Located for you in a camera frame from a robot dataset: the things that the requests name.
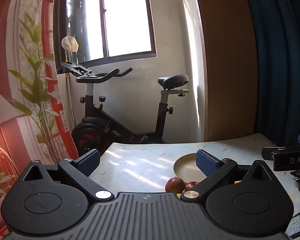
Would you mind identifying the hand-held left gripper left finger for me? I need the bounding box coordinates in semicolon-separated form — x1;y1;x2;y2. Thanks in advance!
24;149;115;202

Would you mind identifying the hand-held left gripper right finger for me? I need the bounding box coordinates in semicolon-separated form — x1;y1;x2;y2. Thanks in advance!
181;149;274;202

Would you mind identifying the beige round plate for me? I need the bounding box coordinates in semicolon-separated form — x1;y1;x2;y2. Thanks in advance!
173;152;226;181

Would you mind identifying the dark red apple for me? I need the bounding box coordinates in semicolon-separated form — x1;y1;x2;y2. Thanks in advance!
184;180;199;192

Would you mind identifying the brownish red apple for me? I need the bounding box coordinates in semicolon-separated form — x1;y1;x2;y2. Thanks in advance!
165;177;186;193

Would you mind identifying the black exercise bike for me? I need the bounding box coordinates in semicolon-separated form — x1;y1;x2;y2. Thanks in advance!
61;61;190;157

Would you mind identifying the dark blue curtain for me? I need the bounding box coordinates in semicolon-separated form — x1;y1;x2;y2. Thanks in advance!
241;0;300;148

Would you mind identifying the wooden board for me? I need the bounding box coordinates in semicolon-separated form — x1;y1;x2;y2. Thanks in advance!
193;0;259;143

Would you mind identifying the printed backdrop cloth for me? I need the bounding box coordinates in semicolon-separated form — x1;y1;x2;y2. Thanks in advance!
0;0;77;230

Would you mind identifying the white crumpled bag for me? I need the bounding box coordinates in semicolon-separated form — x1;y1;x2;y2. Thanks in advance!
61;36;79;53

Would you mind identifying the dark framed window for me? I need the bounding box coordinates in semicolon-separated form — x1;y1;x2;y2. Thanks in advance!
52;0;157;74

